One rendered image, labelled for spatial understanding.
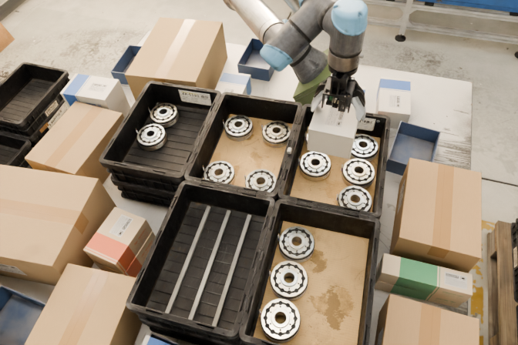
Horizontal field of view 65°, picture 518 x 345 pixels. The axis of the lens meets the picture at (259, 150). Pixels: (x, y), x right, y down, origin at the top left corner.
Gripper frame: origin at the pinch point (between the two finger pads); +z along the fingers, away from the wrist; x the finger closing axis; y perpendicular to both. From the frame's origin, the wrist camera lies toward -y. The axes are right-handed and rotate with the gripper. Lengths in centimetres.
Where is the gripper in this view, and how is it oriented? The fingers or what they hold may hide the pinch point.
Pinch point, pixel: (337, 114)
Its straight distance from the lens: 116.8
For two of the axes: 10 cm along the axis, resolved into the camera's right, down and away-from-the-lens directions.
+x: 9.5, 2.2, -2.4
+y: -3.2, 7.6, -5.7
